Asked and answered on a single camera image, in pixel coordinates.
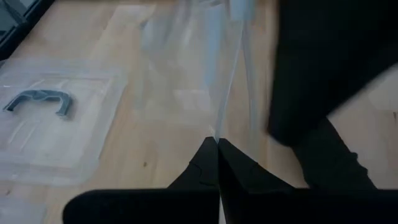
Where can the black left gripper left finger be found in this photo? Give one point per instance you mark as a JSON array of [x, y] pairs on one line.
[[171, 205]]

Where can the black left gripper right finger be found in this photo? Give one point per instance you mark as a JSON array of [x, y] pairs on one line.
[[280, 205]]

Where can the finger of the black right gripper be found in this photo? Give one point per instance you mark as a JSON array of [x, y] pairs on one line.
[[304, 102]]

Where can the clear plastic bag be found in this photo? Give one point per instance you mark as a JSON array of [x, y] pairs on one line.
[[192, 62]]

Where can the black table edge frame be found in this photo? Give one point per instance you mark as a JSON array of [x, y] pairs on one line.
[[18, 37]]

